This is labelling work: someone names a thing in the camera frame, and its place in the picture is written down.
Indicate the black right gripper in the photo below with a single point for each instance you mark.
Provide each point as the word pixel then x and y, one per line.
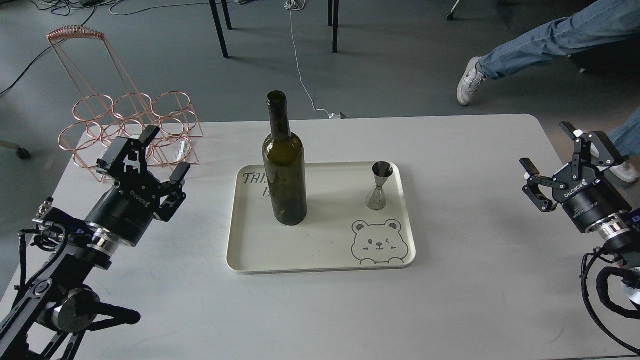
pixel 589 198

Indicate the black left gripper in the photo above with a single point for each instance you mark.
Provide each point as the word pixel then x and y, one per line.
pixel 136 198

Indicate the dark green wine bottle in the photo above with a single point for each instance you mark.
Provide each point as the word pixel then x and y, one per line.
pixel 284 162

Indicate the steel double jigger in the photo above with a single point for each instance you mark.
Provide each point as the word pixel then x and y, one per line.
pixel 376 199

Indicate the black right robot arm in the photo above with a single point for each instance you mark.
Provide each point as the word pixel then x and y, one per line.
pixel 617 284

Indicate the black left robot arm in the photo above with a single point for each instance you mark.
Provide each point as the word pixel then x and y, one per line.
pixel 53 303

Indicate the white sneaker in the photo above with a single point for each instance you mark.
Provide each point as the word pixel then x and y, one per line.
pixel 470 82
pixel 626 172

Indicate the chair caster left edge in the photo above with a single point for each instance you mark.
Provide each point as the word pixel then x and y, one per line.
pixel 21 152

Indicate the person leg in jeans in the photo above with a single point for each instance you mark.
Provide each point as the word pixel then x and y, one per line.
pixel 603 22

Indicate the cream bear serving tray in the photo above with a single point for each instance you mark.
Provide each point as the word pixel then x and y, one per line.
pixel 339 232

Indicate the copper wire bottle rack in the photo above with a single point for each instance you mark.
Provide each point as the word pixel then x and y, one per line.
pixel 112 105

